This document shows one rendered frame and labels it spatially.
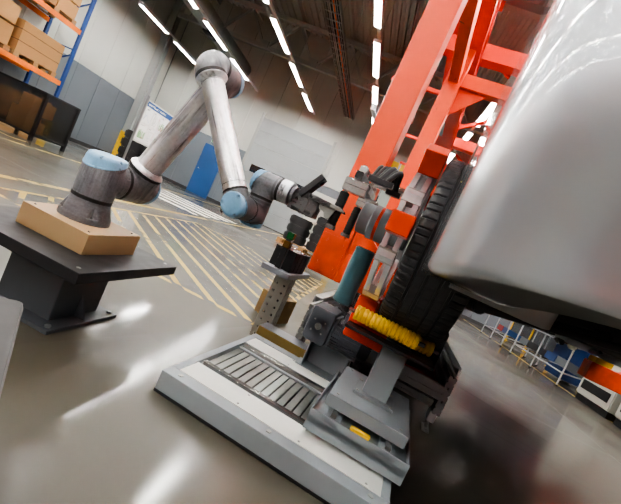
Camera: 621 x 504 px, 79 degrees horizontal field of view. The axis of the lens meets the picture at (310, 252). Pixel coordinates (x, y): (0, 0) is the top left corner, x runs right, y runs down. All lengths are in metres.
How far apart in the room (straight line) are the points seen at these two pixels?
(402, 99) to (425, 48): 0.28
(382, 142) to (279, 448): 1.49
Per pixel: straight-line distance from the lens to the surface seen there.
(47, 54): 12.82
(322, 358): 2.01
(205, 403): 1.37
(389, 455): 1.40
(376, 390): 1.55
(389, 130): 2.09
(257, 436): 1.32
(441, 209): 1.23
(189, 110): 1.69
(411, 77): 2.19
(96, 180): 1.65
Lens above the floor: 0.73
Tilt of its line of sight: 4 degrees down
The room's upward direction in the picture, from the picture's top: 25 degrees clockwise
